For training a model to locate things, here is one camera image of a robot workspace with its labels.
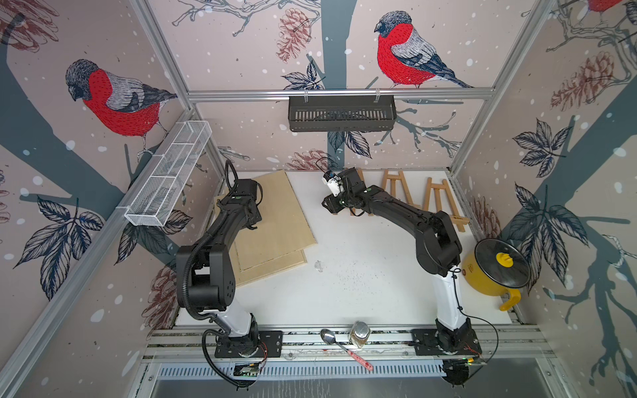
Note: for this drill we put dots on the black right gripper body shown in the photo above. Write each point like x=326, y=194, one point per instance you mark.
x=345, y=198

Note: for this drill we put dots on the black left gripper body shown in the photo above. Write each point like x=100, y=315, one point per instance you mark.
x=255, y=219

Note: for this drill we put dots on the plywood board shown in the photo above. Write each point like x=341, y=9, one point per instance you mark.
x=283, y=230
x=270, y=268
x=276, y=245

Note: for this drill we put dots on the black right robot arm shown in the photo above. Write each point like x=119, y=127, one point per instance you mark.
x=438, y=247

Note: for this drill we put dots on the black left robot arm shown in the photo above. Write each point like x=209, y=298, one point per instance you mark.
x=206, y=282

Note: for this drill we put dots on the black hanging basket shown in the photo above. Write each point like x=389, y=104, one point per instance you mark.
x=341, y=114

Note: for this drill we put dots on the small metal cup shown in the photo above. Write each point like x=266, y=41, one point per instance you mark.
x=359, y=334

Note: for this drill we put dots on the yellow pot black lid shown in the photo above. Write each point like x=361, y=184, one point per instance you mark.
x=495, y=268

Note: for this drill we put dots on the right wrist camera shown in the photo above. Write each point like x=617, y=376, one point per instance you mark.
x=333, y=182

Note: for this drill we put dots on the white wire mesh basket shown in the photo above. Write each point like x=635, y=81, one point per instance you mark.
x=154, y=203

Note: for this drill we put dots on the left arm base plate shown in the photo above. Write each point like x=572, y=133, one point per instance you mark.
x=265, y=343

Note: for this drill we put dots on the horizontal aluminium rail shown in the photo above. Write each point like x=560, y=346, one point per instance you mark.
x=456, y=93

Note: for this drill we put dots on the metal spoon red handle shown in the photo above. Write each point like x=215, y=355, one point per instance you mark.
x=329, y=338

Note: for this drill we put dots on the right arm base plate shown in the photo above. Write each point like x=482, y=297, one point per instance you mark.
x=427, y=343

